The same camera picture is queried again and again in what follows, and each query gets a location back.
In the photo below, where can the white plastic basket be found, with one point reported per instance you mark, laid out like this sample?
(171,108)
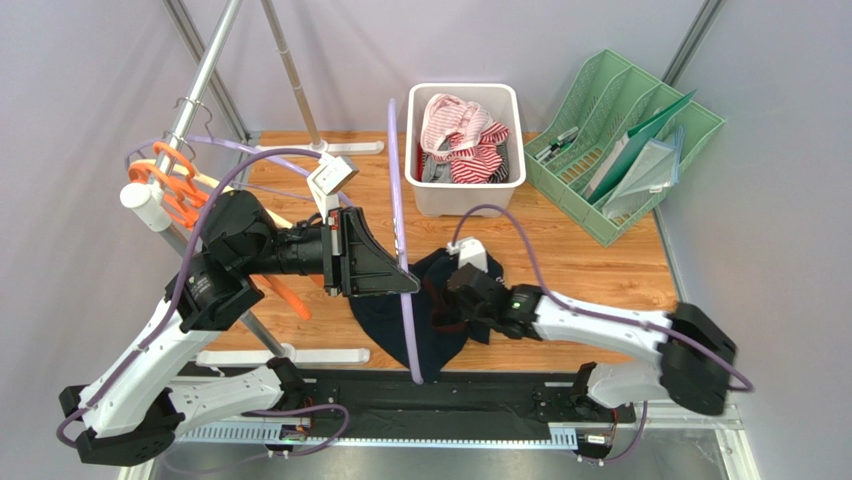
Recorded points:
(435,199)

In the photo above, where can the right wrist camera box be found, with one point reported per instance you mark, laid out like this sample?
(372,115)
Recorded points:
(468,251)

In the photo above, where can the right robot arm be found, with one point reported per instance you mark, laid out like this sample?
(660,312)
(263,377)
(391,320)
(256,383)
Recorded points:
(680,355)

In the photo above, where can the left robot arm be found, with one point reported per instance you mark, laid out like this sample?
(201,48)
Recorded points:
(134,412)

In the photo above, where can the orange plastic hanger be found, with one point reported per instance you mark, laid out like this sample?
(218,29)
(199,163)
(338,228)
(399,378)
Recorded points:
(277,286)

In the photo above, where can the pens in organizer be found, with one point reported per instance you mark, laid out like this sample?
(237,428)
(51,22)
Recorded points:
(559,144)

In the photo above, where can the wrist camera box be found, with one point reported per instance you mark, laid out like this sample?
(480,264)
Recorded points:
(327,179)
(468,251)

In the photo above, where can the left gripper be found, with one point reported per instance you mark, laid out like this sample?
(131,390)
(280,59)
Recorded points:
(369,269)

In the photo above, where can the grey garment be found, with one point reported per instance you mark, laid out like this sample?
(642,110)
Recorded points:
(435,171)

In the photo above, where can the green folder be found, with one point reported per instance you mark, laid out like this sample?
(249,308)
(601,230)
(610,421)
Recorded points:
(628,148)

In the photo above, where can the red white striped top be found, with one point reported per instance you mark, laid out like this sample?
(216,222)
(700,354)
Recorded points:
(465,133)

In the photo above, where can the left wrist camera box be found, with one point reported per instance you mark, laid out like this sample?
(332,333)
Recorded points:
(327,179)

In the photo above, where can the black white striped top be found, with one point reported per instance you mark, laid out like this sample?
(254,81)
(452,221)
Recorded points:
(502,172)

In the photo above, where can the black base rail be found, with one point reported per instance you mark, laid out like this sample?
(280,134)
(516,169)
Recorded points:
(475,406)

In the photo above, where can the clear document pouch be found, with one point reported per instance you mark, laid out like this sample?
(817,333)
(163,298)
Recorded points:
(655,171)

